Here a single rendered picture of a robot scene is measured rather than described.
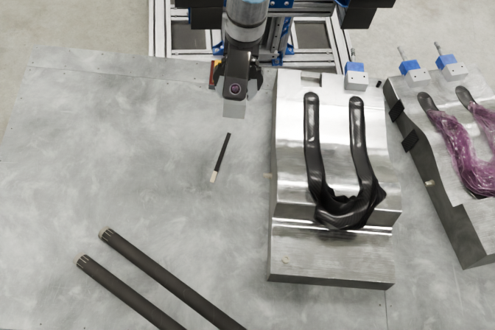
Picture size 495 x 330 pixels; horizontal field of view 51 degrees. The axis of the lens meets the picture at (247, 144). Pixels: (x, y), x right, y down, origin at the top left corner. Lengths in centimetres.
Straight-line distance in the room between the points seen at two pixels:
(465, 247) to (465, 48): 172
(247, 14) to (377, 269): 58
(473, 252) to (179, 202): 64
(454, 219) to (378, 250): 20
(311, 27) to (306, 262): 142
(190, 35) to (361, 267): 139
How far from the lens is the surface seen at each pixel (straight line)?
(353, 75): 129
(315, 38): 231
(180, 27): 227
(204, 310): 103
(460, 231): 125
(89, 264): 113
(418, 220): 129
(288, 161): 113
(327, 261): 112
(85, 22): 261
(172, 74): 138
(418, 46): 274
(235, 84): 100
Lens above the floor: 190
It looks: 60 degrees down
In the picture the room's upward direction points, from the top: 11 degrees clockwise
